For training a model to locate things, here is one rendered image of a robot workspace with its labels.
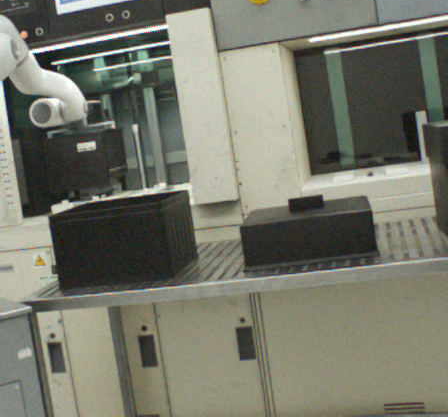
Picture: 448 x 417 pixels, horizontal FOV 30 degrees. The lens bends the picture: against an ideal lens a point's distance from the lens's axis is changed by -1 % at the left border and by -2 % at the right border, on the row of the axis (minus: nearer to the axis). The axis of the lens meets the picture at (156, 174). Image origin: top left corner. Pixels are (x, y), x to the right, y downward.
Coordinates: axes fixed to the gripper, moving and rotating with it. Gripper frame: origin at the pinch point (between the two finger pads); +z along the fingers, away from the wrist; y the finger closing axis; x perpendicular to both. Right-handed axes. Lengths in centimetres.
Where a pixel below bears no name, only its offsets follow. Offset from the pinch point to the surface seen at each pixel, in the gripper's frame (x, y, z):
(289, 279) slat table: -43, 72, -93
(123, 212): -26, 37, -83
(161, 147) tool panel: -18, 12, 54
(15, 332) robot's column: -47, 15, -102
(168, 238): -34, 46, -82
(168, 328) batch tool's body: -67, 28, -31
